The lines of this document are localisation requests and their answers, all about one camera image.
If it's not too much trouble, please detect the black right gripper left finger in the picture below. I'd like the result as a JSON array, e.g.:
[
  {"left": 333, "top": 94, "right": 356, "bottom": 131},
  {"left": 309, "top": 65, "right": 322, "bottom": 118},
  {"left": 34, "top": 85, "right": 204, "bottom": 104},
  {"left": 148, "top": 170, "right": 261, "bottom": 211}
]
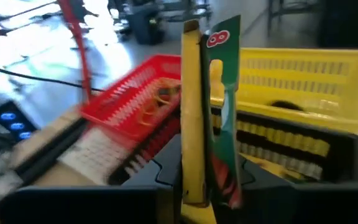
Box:
[{"left": 121, "top": 133, "right": 183, "bottom": 187}]

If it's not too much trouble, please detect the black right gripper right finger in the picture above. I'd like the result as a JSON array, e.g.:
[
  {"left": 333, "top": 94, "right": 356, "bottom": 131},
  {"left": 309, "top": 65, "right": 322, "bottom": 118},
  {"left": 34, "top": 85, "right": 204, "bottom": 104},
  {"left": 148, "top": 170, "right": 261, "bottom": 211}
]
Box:
[{"left": 239, "top": 155, "right": 295, "bottom": 187}]

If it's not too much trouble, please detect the yellow green crayon box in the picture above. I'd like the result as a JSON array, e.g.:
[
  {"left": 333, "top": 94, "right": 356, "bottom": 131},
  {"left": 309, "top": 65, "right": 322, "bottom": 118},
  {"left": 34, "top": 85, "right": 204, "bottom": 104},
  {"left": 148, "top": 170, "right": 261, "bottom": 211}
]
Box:
[{"left": 180, "top": 14, "right": 242, "bottom": 224}]

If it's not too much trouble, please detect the red plastic basket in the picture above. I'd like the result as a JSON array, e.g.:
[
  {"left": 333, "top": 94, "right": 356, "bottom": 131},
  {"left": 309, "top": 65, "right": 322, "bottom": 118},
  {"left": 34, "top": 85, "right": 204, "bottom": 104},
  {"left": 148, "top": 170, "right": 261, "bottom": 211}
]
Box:
[{"left": 79, "top": 54, "right": 183, "bottom": 146}]

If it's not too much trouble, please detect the black plastic basket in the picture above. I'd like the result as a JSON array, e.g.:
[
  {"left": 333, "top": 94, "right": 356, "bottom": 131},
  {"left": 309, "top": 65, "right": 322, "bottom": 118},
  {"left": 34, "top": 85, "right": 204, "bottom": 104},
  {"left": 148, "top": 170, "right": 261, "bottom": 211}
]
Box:
[{"left": 109, "top": 105, "right": 358, "bottom": 187}]

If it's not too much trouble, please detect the yellow plastic basket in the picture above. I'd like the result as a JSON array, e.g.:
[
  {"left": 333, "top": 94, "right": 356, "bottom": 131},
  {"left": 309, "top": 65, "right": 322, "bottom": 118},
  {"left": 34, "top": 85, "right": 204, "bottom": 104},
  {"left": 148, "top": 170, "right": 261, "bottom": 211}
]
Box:
[{"left": 209, "top": 47, "right": 358, "bottom": 133}]

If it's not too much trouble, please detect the small white shelf table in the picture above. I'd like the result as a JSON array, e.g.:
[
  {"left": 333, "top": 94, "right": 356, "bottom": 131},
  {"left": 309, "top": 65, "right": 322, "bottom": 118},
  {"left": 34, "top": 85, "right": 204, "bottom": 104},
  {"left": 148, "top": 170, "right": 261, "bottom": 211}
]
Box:
[{"left": 57, "top": 124, "right": 358, "bottom": 187}]

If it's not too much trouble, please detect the black bin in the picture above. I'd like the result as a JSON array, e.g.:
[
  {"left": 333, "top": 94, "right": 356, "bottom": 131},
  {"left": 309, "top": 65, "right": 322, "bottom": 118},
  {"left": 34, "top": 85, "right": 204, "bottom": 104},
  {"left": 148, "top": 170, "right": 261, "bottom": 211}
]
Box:
[{"left": 128, "top": 4, "right": 167, "bottom": 45}]

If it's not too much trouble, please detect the dark device with blue lights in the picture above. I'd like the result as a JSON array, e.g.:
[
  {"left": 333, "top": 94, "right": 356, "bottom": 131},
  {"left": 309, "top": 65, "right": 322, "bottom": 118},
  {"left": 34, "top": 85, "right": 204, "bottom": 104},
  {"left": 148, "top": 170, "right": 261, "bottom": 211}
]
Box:
[{"left": 0, "top": 100, "right": 39, "bottom": 142}]

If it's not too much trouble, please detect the black lamp cable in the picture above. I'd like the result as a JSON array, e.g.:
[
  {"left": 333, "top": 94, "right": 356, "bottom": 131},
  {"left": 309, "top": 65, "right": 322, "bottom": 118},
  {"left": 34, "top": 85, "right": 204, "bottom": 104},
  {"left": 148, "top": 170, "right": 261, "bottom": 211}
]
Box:
[{"left": 0, "top": 62, "right": 105, "bottom": 93}]

